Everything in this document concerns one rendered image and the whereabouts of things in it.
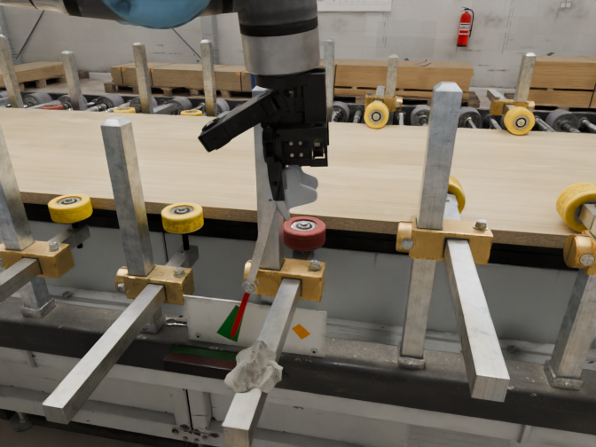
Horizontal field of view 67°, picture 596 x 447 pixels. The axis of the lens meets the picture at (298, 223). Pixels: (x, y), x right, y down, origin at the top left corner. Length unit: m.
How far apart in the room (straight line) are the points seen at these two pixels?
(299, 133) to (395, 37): 7.26
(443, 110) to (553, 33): 7.34
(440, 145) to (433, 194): 0.07
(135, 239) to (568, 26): 7.55
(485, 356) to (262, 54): 0.39
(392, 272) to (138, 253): 0.52
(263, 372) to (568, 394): 0.52
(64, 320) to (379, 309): 0.66
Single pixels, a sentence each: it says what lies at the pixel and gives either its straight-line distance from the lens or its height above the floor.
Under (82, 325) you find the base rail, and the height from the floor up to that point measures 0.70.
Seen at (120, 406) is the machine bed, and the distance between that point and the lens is 1.59.
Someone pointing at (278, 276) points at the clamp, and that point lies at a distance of 0.76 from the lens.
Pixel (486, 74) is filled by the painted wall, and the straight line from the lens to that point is 7.88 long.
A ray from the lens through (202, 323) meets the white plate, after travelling 0.87.
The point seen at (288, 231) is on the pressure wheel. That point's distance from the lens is 0.81.
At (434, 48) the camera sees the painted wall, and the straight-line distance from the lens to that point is 7.79.
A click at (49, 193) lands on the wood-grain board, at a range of 1.13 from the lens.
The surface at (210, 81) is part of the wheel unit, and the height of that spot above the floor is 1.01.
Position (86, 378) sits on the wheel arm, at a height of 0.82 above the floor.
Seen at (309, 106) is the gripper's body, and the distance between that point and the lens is 0.57.
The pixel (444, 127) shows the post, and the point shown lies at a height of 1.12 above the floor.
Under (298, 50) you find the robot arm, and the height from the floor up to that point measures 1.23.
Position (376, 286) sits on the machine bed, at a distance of 1.02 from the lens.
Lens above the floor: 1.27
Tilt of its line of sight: 26 degrees down
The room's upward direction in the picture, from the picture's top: straight up
